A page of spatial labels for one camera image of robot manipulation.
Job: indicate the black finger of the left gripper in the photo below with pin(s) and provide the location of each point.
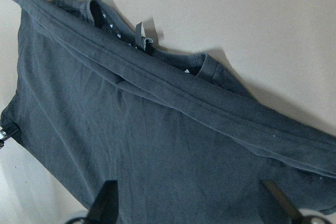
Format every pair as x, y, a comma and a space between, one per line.
7, 132

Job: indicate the right gripper silver left finger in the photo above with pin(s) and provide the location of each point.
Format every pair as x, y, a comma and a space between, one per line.
105, 208

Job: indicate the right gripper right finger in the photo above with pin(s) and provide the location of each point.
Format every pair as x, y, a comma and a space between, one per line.
276, 207

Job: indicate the black printed t-shirt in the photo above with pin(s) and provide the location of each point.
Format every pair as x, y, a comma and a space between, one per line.
184, 140

